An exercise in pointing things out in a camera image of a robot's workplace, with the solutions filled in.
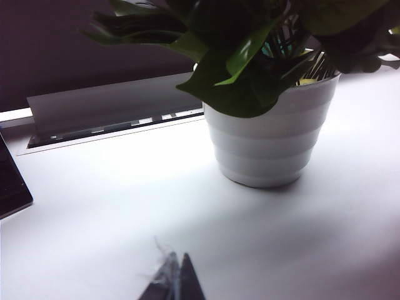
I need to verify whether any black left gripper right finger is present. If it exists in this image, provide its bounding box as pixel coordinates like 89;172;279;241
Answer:
180;252;208;300

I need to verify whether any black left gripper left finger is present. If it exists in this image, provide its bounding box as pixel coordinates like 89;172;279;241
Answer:
137;251;181;300

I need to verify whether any green plant in white pot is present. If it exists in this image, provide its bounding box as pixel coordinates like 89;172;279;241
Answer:
79;0;400;189

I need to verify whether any dark grey desk partition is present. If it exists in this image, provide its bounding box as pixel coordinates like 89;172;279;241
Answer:
0;0;204;114

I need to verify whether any desk cable slot frame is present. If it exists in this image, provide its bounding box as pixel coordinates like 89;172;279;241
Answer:
17;107;206;156

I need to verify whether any black display with white frame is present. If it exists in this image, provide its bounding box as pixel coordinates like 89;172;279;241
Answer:
0;132;34;220

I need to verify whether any white cable tray lid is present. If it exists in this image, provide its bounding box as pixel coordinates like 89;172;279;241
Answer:
26;71;204;140

